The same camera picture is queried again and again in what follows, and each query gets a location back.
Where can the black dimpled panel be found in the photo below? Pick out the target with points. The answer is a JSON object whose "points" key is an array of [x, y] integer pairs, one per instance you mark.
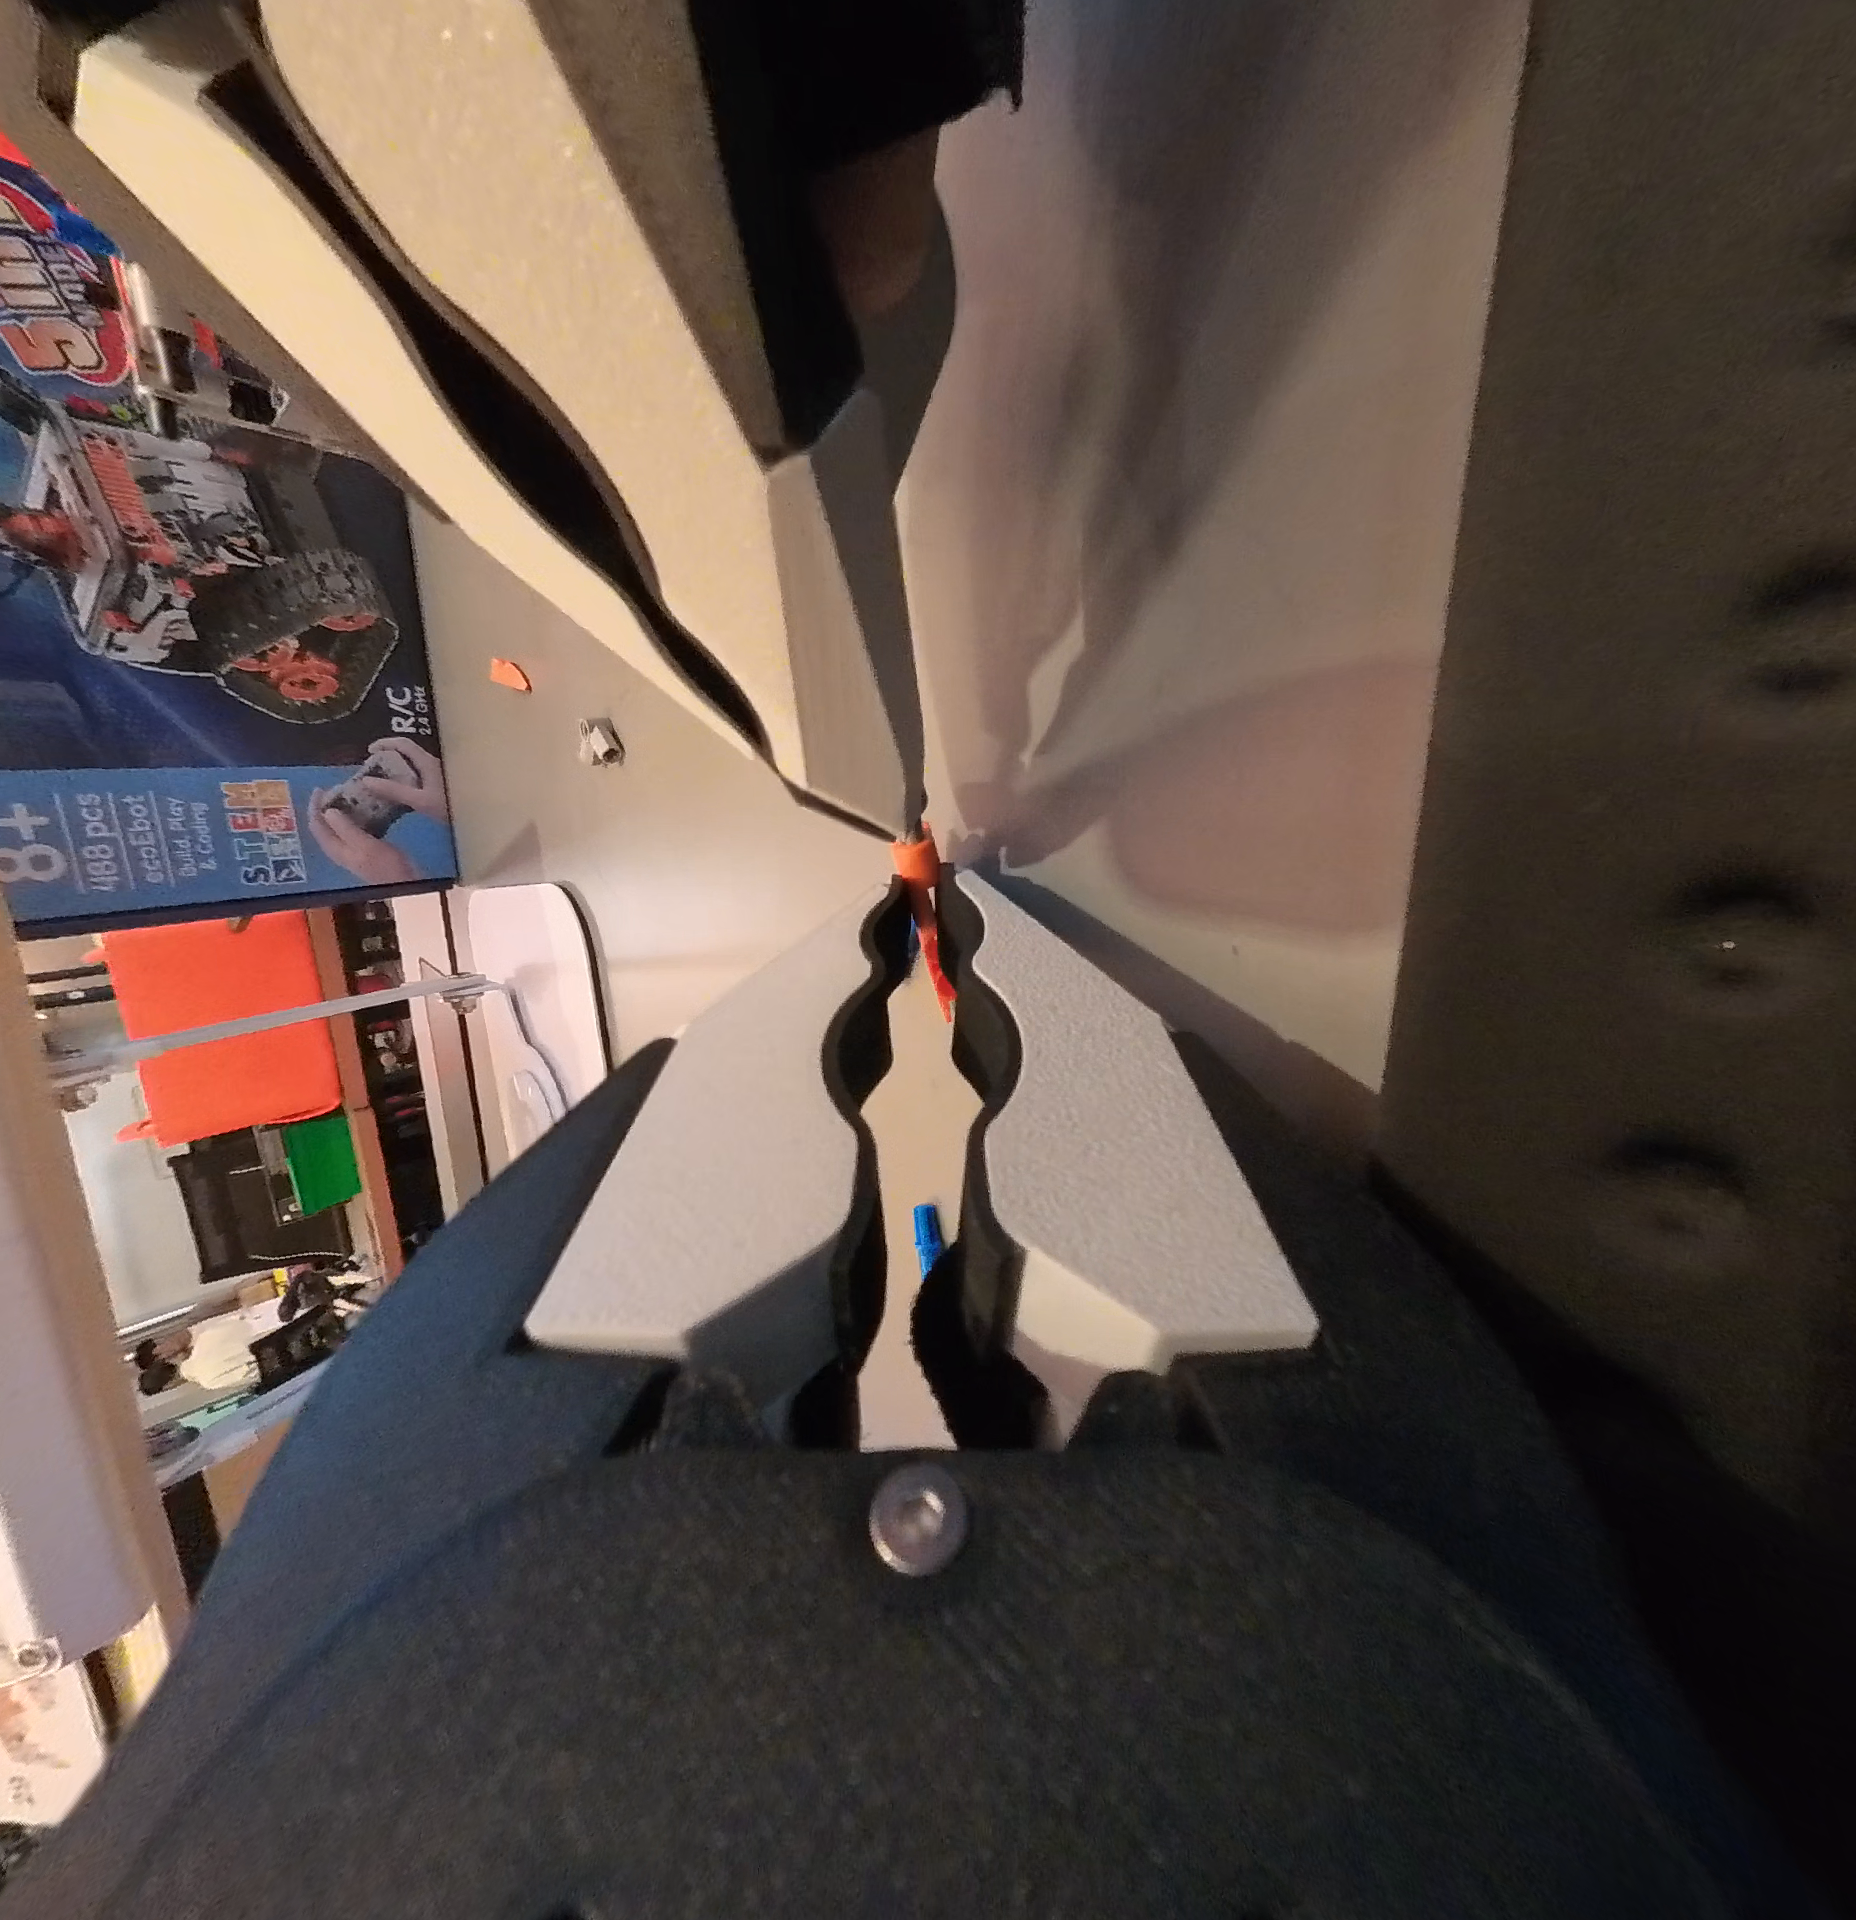
{"points": [[1648, 600]]}

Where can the person's right hand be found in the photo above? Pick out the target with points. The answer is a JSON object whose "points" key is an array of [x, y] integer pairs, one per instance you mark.
{"points": [[888, 223]]}

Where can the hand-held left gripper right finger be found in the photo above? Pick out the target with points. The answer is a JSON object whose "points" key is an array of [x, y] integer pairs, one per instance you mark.
{"points": [[1140, 1201]]}

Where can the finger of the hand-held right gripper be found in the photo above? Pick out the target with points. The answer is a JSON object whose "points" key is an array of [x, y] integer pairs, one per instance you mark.
{"points": [[537, 179], [327, 360]]}

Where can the green block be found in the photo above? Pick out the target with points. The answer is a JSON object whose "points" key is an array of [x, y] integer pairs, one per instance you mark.
{"points": [[318, 1168]]}

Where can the blue toy kit box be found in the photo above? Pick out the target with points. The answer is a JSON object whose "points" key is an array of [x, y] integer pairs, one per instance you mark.
{"points": [[190, 718]]}

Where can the blue plastic pin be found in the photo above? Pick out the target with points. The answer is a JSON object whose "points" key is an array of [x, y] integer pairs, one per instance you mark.
{"points": [[929, 1238]]}

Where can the orange plastic object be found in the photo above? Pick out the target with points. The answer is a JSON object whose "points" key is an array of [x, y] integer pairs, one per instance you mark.
{"points": [[223, 962]]}

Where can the white book stand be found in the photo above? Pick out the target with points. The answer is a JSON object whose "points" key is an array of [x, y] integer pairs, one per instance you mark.
{"points": [[545, 962]]}

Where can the black box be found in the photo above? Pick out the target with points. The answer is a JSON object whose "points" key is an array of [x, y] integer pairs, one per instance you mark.
{"points": [[238, 1216]]}

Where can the orange pointed plastic piece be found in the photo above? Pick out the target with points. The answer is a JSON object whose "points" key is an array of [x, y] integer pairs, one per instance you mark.
{"points": [[913, 868], [507, 676]]}

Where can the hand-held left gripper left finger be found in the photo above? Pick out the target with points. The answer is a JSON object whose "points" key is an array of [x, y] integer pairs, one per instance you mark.
{"points": [[686, 1201]]}

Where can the grey plastic connector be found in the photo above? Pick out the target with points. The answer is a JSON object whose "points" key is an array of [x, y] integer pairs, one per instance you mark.
{"points": [[600, 740]]}

